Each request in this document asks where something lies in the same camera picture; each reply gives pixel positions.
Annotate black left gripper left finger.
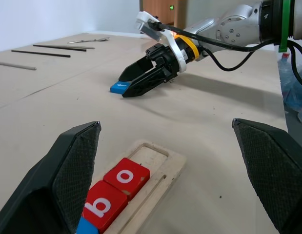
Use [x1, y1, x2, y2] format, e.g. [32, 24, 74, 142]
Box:
[0, 120, 102, 234]

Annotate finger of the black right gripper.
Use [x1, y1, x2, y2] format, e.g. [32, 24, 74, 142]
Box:
[121, 67, 173, 99]
[118, 56, 156, 83]

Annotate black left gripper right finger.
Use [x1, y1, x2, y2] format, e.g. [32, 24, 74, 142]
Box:
[232, 118, 302, 234]

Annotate blue letter tile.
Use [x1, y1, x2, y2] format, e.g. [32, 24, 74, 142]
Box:
[76, 216, 100, 234]
[109, 80, 132, 95]

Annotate red letter tile b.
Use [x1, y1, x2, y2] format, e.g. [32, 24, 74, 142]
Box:
[81, 180, 129, 234]

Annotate red letter o block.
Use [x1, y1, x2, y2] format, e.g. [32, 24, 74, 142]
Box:
[102, 157, 151, 202]

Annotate wooden letter tile rack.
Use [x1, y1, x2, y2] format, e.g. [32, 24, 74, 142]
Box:
[92, 139, 187, 234]

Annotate yellow wrist band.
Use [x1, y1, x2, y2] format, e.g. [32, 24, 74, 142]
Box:
[176, 35, 199, 62]

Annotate brown wooden cabinet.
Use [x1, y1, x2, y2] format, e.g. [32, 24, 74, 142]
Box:
[141, 0, 188, 29]

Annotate beige cardboard table cover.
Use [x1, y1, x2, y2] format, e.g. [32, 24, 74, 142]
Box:
[0, 33, 289, 234]

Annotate grey metal rod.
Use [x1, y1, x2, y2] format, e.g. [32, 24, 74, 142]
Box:
[0, 61, 37, 71]
[67, 45, 96, 50]

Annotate metal spoon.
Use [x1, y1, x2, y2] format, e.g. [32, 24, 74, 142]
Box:
[67, 37, 110, 45]

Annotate plastic wrapped water bottles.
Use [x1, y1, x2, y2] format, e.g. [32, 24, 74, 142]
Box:
[277, 52, 302, 125]

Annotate black thin rod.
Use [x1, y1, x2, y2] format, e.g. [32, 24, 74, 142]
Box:
[11, 49, 72, 59]
[32, 44, 87, 52]

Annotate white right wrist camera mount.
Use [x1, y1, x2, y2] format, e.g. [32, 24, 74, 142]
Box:
[135, 11, 188, 73]

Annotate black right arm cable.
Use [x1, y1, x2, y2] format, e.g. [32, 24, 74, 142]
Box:
[155, 21, 302, 90]

